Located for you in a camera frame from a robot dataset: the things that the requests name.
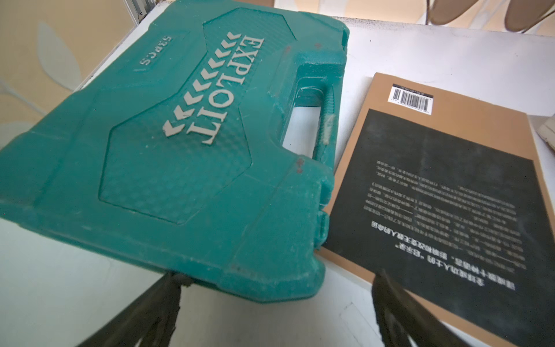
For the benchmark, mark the green plastic tool case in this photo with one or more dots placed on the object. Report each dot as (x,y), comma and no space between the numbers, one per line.
(206,148)

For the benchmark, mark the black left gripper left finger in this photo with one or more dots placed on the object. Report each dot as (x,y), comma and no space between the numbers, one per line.
(148,321)

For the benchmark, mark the brown and black book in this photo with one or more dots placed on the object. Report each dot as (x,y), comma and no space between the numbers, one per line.
(445,193)

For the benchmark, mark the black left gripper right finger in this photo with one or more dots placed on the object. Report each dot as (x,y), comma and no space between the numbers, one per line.
(405,322)

